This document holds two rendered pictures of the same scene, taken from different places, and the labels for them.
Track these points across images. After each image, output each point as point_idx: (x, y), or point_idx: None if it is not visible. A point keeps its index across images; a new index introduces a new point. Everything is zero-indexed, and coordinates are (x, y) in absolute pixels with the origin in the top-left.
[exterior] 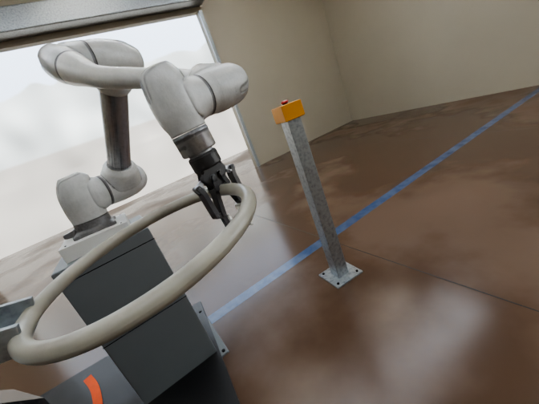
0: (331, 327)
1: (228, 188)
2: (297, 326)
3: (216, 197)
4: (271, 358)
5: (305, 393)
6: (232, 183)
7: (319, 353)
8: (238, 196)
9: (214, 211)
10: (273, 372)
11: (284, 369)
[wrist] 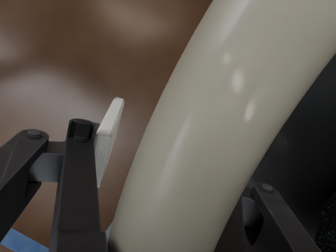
0: (49, 77)
1: (294, 108)
2: (58, 130)
3: (245, 246)
4: (115, 149)
5: (149, 89)
6: (217, 108)
7: (94, 84)
8: (86, 156)
9: (288, 215)
10: (132, 139)
11: (126, 125)
